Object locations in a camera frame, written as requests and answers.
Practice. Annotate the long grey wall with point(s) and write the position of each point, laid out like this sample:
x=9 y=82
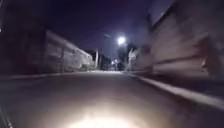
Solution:
x=63 y=55

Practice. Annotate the pale pole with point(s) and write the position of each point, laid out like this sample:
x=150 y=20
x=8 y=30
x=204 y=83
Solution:
x=97 y=59

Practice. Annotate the grey asphalt road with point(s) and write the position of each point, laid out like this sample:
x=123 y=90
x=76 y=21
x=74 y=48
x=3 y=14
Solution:
x=100 y=93

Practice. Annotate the pale high wall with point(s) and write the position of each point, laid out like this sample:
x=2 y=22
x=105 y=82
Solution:
x=180 y=43

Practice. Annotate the street lamp on pole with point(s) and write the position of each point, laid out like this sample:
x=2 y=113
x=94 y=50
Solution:
x=121 y=40

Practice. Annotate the pale concrete kerb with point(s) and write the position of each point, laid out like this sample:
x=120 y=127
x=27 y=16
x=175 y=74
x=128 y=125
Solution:
x=180 y=91

